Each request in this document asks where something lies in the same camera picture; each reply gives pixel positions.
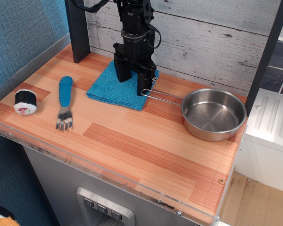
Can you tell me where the white grooved cabinet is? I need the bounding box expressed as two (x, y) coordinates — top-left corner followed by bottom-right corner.
(235, 89), (283, 191)

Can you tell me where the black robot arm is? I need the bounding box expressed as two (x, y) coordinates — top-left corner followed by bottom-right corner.
(113, 0), (157, 96)

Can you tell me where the right black post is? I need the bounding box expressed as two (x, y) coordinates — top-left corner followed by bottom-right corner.
(245, 0), (283, 116)

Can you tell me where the plush sushi roll toy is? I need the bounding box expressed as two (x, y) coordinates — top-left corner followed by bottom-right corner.
(14, 89), (37, 115)

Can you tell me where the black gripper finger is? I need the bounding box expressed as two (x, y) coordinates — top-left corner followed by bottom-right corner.
(137, 71), (157, 96)
(114, 56), (132, 82)

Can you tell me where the yellow black object corner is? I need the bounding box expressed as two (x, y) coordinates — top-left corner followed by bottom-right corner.
(0, 214), (20, 226)

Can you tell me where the left black post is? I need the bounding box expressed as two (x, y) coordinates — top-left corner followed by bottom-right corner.
(64, 0), (90, 63)

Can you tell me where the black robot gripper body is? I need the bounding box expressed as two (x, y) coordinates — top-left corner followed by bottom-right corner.
(113, 29), (156, 74)

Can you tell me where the black post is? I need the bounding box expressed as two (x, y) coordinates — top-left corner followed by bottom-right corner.
(245, 0), (283, 116)
(64, 0), (90, 63)

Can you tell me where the blue cloth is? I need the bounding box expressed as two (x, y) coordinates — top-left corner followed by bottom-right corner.
(86, 61), (148, 111)

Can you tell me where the blue handled fork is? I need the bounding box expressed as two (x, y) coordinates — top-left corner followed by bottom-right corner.
(56, 76), (73, 131)

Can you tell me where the small steel pan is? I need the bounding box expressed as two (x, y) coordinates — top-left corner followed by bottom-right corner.
(140, 88), (247, 142)

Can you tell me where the black braided cable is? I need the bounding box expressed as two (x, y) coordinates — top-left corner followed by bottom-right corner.
(69, 0), (110, 14)

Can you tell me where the silver dispenser button panel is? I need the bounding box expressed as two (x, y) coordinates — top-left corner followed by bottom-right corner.
(76, 186), (135, 226)

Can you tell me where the clear acrylic table edge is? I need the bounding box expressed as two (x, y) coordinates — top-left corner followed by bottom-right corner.
(0, 113), (240, 226)

